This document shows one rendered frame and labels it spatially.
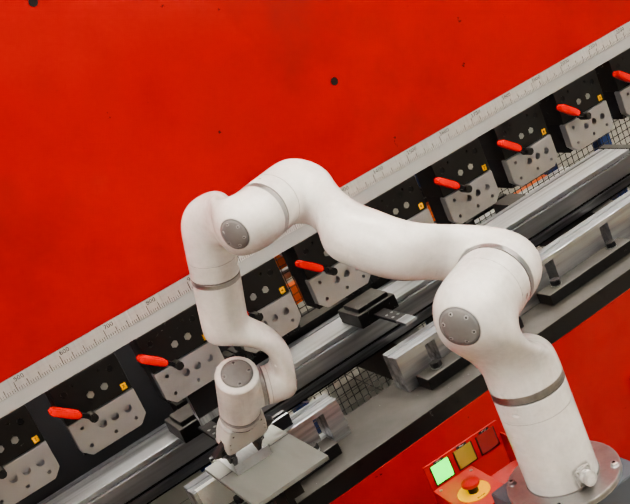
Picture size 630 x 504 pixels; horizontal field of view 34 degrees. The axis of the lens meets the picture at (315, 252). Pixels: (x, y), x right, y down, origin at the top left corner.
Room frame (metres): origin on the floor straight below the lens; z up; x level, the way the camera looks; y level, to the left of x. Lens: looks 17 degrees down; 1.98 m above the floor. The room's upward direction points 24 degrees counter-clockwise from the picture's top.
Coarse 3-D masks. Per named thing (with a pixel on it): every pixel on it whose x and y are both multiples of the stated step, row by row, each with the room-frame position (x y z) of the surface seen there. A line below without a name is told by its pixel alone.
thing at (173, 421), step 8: (184, 408) 2.31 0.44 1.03; (176, 416) 2.28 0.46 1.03; (184, 416) 2.26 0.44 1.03; (192, 416) 2.25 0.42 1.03; (168, 424) 2.30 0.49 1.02; (176, 424) 2.27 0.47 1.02; (184, 424) 2.24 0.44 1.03; (192, 424) 2.24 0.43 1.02; (208, 424) 2.23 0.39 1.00; (216, 424) 2.21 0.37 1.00; (176, 432) 2.26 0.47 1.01; (184, 432) 2.23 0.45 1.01; (192, 432) 2.23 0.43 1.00; (200, 432) 2.24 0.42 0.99; (208, 432) 2.19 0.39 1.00; (184, 440) 2.23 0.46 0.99; (216, 440) 2.14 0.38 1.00
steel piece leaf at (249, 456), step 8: (248, 448) 2.03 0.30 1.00; (256, 448) 2.02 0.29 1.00; (264, 448) 1.97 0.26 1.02; (240, 456) 2.01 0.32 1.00; (248, 456) 2.00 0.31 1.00; (256, 456) 1.96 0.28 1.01; (264, 456) 1.96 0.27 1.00; (224, 464) 2.01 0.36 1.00; (232, 464) 1.99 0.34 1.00; (240, 464) 1.94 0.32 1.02; (248, 464) 1.95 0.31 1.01; (240, 472) 1.94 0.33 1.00
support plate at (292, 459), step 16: (272, 432) 2.06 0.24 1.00; (272, 448) 1.99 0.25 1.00; (288, 448) 1.96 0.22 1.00; (304, 448) 1.93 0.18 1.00; (256, 464) 1.95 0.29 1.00; (272, 464) 1.92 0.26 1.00; (288, 464) 1.89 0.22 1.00; (304, 464) 1.87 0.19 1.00; (320, 464) 1.85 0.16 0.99; (224, 480) 1.94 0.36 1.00; (240, 480) 1.91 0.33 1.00; (256, 480) 1.89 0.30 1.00; (272, 480) 1.86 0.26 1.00; (288, 480) 1.83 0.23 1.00; (240, 496) 1.86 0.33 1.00; (256, 496) 1.82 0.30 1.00; (272, 496) 1.81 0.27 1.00
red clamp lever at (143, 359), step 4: (140, 356) 1.97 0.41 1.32; (144, 356) 1.97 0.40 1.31; (148, 356) 1.97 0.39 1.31; (152, 356) 1.98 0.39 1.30; (156, 356) 1.99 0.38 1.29; (140, 360) 1.96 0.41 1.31; (144, 360) 1.97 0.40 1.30; (148, 360) 1.97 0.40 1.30; (152, 360) 1.97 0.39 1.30; (156, 360) 1.98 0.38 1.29; (160, 360) 1.98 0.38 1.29; (164, 360) 1.98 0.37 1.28; (172, 360) 2.02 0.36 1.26; (176, 360) 2.00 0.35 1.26; (148, 364) 1.97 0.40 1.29; (152, 364) 1.97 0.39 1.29; (156, 364) 1.97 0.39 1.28; (160, 364) 1.98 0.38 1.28; (164, 364) 1.98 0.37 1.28; (168, 364) 1.99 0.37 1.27; (172, 364) 1.99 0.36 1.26; (176, 364) 1.99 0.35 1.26; (180, 364) 1.99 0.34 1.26; (176, 368) 1.98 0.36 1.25; (180, 368) 1.99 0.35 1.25
